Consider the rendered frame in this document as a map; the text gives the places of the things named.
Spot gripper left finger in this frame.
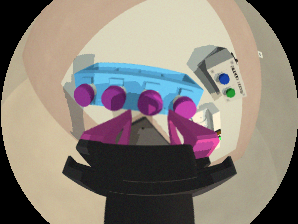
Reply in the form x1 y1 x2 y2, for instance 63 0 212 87
79 109 132 145

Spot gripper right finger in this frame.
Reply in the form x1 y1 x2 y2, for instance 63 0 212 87
167 109 220 159

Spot cream long bar with two dark lamps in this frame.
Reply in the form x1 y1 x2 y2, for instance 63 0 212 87
192 103 221 140

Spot blue rectangular tube holder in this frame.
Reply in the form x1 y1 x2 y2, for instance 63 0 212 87
74 63 204 115

